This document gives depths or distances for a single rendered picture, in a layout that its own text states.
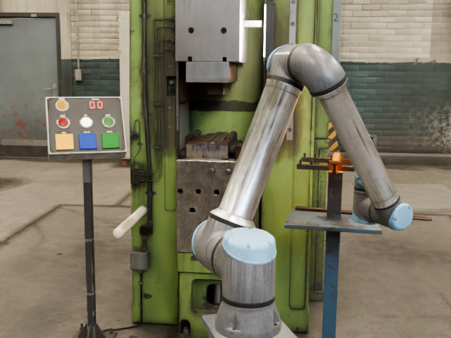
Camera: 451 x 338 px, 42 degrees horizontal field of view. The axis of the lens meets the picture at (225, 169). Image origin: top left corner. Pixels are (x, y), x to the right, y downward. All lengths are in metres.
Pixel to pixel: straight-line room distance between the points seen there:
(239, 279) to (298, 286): 1.46
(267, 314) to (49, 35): 7.88
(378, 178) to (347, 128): 0.20
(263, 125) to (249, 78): 1.45
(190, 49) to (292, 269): 1.20
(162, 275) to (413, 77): 6.37
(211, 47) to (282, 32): 0.36
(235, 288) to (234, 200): 0.28
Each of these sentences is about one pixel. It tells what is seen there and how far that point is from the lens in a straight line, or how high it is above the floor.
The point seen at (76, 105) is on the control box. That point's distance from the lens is 2.77.
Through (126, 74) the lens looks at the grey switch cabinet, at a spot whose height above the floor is 1.26.
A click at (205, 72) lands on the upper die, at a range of 2.75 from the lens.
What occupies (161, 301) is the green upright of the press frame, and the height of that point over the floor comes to 0.13.
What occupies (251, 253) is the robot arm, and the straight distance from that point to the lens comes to 1.60.
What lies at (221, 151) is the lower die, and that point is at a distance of 2.77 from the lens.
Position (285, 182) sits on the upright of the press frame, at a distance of 2.91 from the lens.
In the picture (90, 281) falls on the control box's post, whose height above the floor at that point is 0.31.
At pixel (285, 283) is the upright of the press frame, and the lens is 3.05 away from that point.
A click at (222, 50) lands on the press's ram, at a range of 2.74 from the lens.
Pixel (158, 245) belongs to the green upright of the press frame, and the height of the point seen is 0.44.
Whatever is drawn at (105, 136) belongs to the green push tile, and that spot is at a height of 1.03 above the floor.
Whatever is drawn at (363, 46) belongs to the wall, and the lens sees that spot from 8.73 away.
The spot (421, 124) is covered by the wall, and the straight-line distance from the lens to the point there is 8.92.
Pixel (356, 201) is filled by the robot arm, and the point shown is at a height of 0.89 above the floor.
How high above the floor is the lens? 1.32
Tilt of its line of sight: 9 degrees down
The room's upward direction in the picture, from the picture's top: 1 degrees clockwise
